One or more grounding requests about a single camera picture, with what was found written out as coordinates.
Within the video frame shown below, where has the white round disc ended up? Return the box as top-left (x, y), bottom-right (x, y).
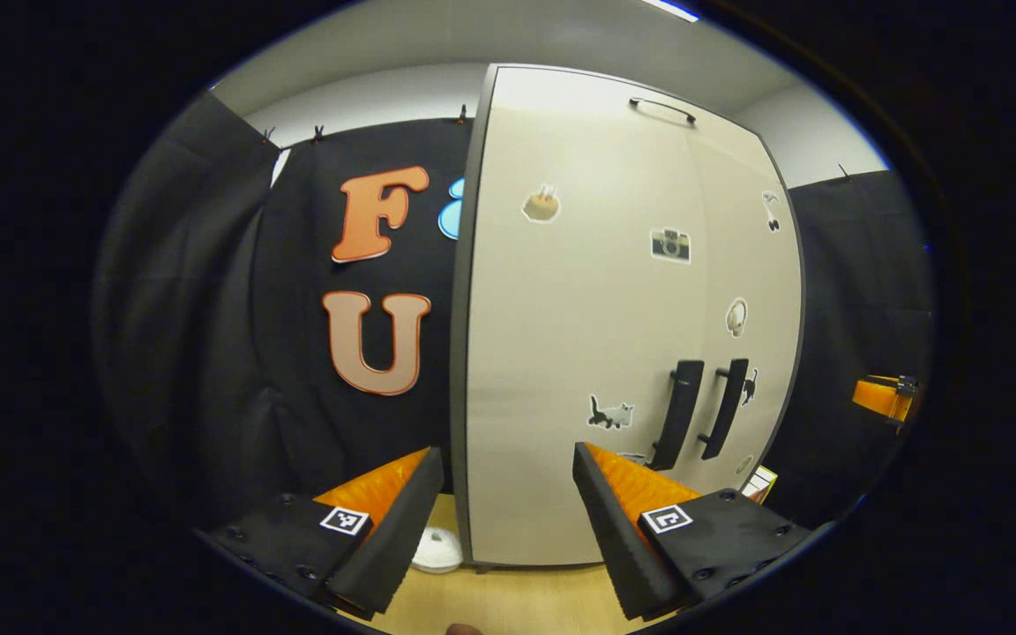
top-left (411, 527), bottom-right (463, 574)

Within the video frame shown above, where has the black backdrop cloth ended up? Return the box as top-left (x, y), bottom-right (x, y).
top-left (93, 93), bottom-right (474, 530)
top-left (759, 168), bottom-right (937, 530)

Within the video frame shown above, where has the black drawer handle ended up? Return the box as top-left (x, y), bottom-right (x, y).
top-left (629, 97), bottom-right (698, 125)

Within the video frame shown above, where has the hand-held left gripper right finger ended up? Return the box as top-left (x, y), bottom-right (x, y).
top-left (571, 443), bottom-right (813, 623)

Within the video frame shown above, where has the white shoe cabinet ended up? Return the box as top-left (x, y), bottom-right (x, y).
top-left (449, 62), bottom-right (807, 570)

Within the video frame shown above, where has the white shoe cabinet door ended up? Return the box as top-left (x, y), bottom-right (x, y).
top-left (684, 132), bottom-right (804, 495)
top-left (466, 106), bottom-right (721, 567)

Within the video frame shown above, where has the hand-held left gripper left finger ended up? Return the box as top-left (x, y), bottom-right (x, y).
top-left (195, 447), bottom-right (445, 623)

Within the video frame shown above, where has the ceiling light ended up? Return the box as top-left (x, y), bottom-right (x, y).
top-left (640, 0), bottom-right (699, 23)

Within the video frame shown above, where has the yellow and white box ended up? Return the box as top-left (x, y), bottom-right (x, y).
top-left (740, 465), bottom-right (779, 505)

